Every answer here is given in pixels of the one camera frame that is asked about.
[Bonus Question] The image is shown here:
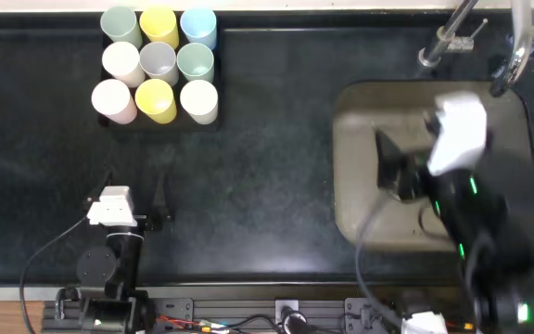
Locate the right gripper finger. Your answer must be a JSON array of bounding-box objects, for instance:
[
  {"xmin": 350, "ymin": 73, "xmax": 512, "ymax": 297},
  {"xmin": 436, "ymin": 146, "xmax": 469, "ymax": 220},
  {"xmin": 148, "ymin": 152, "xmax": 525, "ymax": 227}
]
[{"xmin": 374, "ymin": 129, "xmax": 413, "ymax": 197}]

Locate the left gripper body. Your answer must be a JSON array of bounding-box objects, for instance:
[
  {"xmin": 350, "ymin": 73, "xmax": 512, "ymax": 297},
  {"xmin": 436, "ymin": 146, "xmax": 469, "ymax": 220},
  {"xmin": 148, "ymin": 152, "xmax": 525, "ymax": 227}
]
[{"xmin": 133, "ymin": 213, "xmax": 167, "ymax": 234}]

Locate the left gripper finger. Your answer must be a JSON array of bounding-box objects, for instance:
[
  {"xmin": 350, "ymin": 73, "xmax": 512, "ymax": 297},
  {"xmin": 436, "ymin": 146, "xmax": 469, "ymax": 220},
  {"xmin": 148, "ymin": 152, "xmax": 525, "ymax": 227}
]
[
  {"xmin": 83, "ymin": 168, "xmax": 115, "ymax": 212},
  {"xmin": 152, "ymin": 170, "xmax": 174, "ymax": 223}
]

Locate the white cup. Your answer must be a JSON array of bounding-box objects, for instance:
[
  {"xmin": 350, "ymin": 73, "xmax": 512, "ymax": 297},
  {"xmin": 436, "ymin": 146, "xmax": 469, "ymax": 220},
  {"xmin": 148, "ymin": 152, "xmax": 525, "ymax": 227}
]
[
  {"xmin": 101, "ymin": 41, "xmax": 146, "ymax": 89},
  {"xmin": 179, "ymin": 79, "xmax": 220, "ymax": 126}
]

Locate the steel sink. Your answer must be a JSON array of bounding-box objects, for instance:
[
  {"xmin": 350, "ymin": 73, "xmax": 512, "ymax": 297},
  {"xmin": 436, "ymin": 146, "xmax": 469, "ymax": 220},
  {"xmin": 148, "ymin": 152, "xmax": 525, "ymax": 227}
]
[{"xmin": 332, "ymin": 79, "xmax": 534, "ymax": 254}]

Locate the pink cup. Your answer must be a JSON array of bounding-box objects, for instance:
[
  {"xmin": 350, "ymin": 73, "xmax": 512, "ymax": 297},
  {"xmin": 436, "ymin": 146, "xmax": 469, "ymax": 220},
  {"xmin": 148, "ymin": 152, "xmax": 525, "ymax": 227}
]
[{"xmin": 91, "ymin": 78, "xmax": 139, "ymax": 126}]

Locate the yellow cup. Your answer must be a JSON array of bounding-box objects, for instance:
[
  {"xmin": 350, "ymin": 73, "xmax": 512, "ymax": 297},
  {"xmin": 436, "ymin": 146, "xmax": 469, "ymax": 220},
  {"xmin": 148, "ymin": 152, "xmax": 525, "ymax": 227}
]
[
  {"xmin": 134, "ymin": 77, "xmax": 179, "ymax": 125},
  {"xmin": 138, "ymin": 6, "xmax": 181, "ymax": 50}
]

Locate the black tray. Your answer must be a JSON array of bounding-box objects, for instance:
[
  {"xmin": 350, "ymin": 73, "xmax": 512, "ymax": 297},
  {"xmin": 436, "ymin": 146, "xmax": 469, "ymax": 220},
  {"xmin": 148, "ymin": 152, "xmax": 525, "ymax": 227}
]
[{"xmin": 96, "ymin": 9, "xmax": 224, "ymax": 132}]

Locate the steel tap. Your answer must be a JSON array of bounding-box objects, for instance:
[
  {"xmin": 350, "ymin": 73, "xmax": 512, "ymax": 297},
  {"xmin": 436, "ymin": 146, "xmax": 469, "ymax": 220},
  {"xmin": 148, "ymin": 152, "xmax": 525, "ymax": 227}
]
[{"xmin": 415, "ymin": 0, "xmax": 534, "ymax": 98}]

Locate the grey cup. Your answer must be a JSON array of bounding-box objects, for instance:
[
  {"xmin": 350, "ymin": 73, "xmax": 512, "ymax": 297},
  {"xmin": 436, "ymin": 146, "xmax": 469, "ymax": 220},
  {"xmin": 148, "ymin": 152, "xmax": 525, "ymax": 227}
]
[{"xmin": 138, "ymin": 41, "xmax": 180, "ymax": 87}]

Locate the green cup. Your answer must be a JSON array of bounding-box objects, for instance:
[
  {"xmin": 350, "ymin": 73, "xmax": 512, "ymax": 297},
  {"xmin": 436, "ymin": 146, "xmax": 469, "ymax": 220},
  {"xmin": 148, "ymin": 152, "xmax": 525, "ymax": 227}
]
[
  {"xmin": 176, "ymin": 42, "xmax": 216, "ymax": 84},
  {"xmin": 99, "ymin": 5, "xmax": 144, "ymax": 49}
]

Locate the blue cup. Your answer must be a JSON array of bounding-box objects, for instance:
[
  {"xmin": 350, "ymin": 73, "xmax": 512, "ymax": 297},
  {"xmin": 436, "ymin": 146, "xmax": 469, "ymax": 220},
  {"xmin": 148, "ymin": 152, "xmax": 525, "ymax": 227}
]
[{"xmin": 179, "ymin": 6, "xmax": 219, "ymax": 51}]

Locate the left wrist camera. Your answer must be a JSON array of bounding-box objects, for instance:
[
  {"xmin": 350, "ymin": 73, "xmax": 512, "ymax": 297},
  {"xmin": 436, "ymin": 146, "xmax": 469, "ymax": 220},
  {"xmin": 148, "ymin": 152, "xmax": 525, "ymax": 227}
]
[{"xmin": 85, "ymin": 185, "xmax": 139, "ymax": 228}]

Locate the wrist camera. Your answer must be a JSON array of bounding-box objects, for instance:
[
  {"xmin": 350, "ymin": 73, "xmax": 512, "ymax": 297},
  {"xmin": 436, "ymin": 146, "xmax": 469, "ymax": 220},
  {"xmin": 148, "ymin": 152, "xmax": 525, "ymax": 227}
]
[
  {"xmin": 426, "ymin": 89, "xmax": 489, "ymax": 178},
  {"xmin": 85, "ymin": 185, "xmax": 139, "ymax": 228}
]

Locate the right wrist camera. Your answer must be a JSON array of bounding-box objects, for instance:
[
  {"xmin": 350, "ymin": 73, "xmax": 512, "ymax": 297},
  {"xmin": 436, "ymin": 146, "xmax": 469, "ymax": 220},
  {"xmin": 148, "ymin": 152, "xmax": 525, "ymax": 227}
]
[{"xmin": 426, "ymin": 89, "xmax": 489, "ymax": 178}]

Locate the black cable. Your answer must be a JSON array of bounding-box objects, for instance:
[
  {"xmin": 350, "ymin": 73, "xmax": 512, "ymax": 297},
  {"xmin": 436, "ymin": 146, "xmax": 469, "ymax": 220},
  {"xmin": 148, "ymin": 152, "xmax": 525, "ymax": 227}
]
[
  {"xmin": 19, "ymin": 215, "xmax": 89, "ymax": 334},
  {"xmin": 353, "ymin": 192, "xmax": 407, "ymax": 330}
]

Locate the mounting rail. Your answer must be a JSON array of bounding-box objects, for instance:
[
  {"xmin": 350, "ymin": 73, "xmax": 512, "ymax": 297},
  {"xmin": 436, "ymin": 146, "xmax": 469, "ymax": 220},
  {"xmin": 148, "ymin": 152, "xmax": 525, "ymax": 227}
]
[{"xmin": 42, "ymin": 296, "xmax": 477, "ymax": 334}]

